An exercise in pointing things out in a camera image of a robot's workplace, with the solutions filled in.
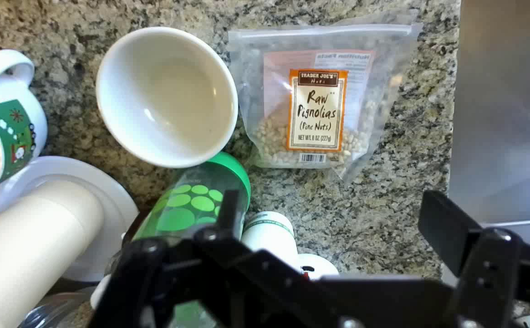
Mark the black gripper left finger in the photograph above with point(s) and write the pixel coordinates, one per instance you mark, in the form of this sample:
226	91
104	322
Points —
155	279

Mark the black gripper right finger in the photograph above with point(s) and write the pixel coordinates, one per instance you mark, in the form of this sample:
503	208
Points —
488	273

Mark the white ceramic bowl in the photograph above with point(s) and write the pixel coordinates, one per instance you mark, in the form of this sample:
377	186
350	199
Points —
166	97

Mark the white saucer plate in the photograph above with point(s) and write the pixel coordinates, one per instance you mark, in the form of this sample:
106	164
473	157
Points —
115	211

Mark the green dotted plastic bottle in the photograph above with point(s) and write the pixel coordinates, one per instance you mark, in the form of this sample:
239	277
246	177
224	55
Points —
193	200

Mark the stainless steel pot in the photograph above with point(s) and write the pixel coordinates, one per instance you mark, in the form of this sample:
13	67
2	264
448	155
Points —
56	310

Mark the white paper cup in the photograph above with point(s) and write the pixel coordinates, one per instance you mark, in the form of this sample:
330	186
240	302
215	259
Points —
269	233

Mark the cream insulated bottle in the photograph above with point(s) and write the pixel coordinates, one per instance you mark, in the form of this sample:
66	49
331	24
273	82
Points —
27	248

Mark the stainless steel sink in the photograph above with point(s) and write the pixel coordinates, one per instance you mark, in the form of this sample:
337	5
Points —
501	109

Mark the clear bag of nuts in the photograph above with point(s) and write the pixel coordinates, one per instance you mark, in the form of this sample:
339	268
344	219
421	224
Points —
319	102

